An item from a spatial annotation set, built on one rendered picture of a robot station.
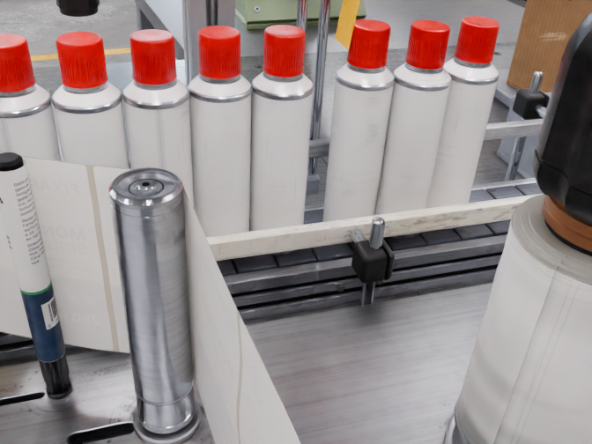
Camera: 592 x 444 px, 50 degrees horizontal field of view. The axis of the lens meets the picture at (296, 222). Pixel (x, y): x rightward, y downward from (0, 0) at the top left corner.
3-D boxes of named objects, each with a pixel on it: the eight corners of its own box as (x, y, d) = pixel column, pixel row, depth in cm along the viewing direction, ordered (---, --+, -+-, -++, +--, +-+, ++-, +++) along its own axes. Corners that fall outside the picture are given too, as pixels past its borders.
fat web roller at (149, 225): (136, 455, 41) (102, 211, 31) (130, 400, 45) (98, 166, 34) (206, 439, 42) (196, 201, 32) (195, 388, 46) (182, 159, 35)
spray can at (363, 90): (322, 240, 62) (342, 32, 51) (321, 210, 66) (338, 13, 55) (375, 241, 62) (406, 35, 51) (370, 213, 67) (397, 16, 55)
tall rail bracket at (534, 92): (521, 220, 76) (560, 91, 67) (489, 189, 82) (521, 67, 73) (543, 217, 77) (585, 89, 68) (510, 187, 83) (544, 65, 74)
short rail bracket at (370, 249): (354, 336, 58) (369, 230, 52) (343, 315, 61) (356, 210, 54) (386, 331, 59) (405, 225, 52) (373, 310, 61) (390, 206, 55)
